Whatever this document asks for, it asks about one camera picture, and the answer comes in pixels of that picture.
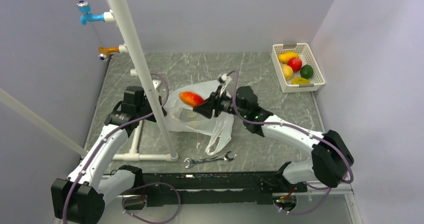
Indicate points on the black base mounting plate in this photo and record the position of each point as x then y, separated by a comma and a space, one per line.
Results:
260, 187

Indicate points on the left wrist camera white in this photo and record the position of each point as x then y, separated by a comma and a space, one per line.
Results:
157, 85

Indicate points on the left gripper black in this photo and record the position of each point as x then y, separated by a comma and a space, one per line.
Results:
152, 119

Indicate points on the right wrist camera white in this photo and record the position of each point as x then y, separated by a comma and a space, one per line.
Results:
224, 80

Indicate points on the yellow fake mango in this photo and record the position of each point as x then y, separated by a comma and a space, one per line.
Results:
300, 81

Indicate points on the white PVC pipe frame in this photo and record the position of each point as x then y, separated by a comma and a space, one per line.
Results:
119, 12

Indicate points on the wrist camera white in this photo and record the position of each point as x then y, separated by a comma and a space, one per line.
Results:
157, 85
224, 80

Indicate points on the red fake tomato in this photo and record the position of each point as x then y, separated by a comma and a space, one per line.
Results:
295, 63

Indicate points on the aluminium rail frame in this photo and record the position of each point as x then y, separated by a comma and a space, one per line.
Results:
285, 204

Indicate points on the green fake lime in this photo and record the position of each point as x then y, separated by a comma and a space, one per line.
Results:
306, 71

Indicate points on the translucent white plastic bag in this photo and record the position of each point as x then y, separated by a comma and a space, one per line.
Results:
181, 118

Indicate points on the small yellow fake fruit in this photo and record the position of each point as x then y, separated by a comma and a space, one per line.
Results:
286, 56

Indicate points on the orange plastic faucet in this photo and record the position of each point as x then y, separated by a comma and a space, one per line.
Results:
104, 53

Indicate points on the white perforated plastic basket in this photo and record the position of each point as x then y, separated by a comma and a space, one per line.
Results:
307, 57

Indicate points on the blue plastic faucet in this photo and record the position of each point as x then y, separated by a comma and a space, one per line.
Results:
86, 14

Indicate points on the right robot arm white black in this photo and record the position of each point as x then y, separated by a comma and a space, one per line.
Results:
330, 160

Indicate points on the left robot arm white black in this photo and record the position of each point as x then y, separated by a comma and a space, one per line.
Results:
82, 196

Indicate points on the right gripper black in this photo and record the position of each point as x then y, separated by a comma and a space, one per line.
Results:
212, 103

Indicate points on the silver open-end wrench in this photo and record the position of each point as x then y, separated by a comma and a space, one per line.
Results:
227, 157

